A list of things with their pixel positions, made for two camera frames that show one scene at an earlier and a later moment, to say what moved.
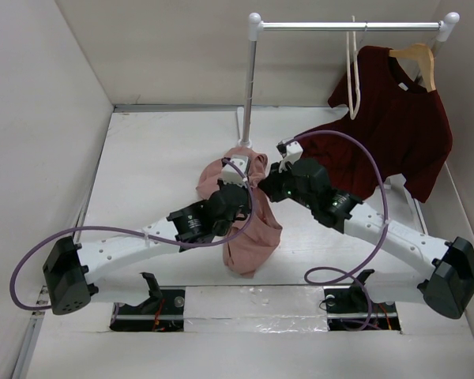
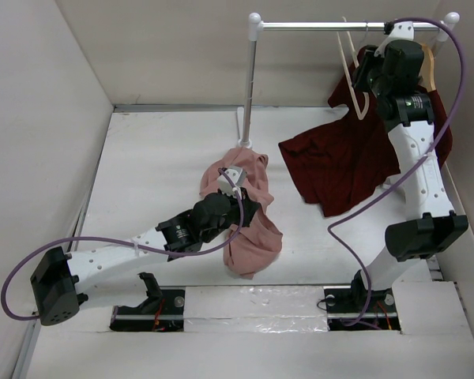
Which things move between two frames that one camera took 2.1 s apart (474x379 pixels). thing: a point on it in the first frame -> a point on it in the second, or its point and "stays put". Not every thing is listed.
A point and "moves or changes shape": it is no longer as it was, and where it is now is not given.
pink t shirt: (246, 244) stays put
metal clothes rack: (444, 28) stays put
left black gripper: (246, 208) stays put
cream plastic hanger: (353, 115) moves or changes shape
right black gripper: (271, 182) -> (368, 60)
